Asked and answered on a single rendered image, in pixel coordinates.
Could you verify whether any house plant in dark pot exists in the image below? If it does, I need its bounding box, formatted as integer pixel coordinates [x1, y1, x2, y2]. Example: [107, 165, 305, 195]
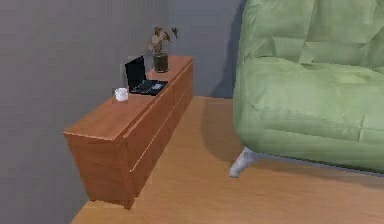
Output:
[147, 26, 179, 74]

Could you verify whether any black laptop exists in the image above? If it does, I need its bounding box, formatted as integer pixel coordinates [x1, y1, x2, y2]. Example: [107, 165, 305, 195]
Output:
[124, 55, 169, 97]

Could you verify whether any white mug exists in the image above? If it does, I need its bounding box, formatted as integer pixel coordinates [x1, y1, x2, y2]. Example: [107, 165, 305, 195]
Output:
[114, 87, 130, 102]

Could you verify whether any brown wooden chest of drawers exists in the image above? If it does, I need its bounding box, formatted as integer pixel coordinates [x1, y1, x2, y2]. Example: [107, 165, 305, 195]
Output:
[63, 55, 195, 211]

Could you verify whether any green sofa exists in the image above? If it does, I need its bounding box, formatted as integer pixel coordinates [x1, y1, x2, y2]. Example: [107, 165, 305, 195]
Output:
[228, 0, 384, 179]

